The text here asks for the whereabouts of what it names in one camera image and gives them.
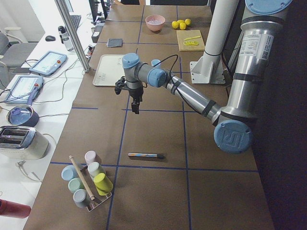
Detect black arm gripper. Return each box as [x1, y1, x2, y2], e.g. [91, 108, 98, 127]
[129, 88, 143, 114]

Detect light blue plastic cup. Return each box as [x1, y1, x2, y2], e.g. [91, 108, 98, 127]
[151, 59, 161, 68]

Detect pink cup on rack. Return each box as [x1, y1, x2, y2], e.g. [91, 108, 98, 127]
[84, 150, 102, 165]

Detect white cup on rack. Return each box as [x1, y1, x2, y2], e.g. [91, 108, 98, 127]
[87, 161, 106, 180]

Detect pink bowl of ice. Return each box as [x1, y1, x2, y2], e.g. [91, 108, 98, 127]
[145, 15, 165, 32]

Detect yellow cup on rack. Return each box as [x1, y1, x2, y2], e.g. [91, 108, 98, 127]
[94, 172, 113, 196]

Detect blue cup on rack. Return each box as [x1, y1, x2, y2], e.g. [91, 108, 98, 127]
[61, 165, 79, 181]

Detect grey green cup on rack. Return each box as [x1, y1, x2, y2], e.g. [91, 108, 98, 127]
[73, 189, 91, 208]

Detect white bear serving tray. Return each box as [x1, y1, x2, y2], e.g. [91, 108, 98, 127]
[93, 55, 124, 87]

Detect steel muddler black tip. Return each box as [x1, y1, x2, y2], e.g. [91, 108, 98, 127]
[128, 153, 164, 159]

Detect grey folded cloth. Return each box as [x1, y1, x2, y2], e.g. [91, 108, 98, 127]
[106, 38, 123, 48]

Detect brown box with label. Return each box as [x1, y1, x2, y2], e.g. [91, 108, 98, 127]
[91, 25, 104, 43]

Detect wooden cutting board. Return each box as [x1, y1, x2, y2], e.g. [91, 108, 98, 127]
[177, 30, 205, 52]

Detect yellow plastic knife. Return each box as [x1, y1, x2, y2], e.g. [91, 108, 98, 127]
[184, 35, 201, 41]

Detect blue teach pendant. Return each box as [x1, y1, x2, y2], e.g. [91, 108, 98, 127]
[29, 51, 67, 77]
[4, 75, 44, 104]

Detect clear water bottle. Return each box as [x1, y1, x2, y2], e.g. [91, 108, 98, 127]
[58, 26, 74, 51]

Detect black keyboard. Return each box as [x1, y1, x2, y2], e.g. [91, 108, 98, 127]
[70, 15, 82, 30]

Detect black monitor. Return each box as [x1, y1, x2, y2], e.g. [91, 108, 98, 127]
[88, 0, 107, 23]

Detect black computer mouse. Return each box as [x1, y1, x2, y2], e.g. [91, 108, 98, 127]
[45, 35, 56, 42]

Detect blue pot with lid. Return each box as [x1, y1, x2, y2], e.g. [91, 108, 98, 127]
[6, 82, 39, 127]

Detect cream toaster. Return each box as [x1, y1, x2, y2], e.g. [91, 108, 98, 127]
[0, 126, 49, 160]

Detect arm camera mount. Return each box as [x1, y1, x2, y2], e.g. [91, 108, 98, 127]
[114, 76, 129, 95]

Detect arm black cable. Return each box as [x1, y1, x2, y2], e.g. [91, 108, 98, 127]
[141, 54, 179, 89]

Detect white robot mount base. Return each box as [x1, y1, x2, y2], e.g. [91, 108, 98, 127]
[189, 52, 225, 84]

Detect wooden rack handle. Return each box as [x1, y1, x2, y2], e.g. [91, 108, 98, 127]
[69, 155, 95, 201]

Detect aluminium frame post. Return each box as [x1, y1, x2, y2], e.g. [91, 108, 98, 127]
[55, 0, 90, 73]

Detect white wire cup rack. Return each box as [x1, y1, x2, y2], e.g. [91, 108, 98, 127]
[80, 167, 113, 212]

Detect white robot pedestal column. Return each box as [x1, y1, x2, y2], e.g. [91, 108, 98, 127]
[204, 0, 239, 58]

